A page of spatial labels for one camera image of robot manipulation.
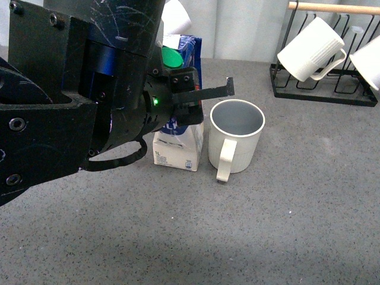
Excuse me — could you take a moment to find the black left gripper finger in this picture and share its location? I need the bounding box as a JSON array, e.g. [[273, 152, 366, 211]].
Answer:
[[172, 77, 235, 105]]

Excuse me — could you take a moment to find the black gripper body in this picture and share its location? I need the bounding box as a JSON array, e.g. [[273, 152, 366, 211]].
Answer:
[[100, 44, 201, 153]]

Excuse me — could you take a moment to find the blue white milk carton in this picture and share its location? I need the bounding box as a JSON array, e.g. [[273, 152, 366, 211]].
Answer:
[[153, 34, 204, 172]]

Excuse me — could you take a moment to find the white ribbed mug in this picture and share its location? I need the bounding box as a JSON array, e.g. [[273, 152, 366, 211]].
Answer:
[[208, 99, 266, 182], [277, 17, 347, 82]]

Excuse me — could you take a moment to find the white cup on tree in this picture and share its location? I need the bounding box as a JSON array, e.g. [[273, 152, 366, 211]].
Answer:
[[161, 0, 192, 36]]

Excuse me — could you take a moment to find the white ribbed mug on rack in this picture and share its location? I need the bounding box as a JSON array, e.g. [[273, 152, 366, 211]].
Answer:
[[277, 17, 347, 82]]

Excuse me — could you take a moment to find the white mug at edge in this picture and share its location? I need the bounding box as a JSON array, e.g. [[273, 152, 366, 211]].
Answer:
[[349, 36, 380, 91]]

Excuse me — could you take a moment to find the black cable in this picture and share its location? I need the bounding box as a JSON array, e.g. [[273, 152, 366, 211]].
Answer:
[[79, 138, 148, 172]]

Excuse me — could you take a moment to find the black wire mug rack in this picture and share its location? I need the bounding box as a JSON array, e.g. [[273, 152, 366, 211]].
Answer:
[[270, 1, 379, 107]]

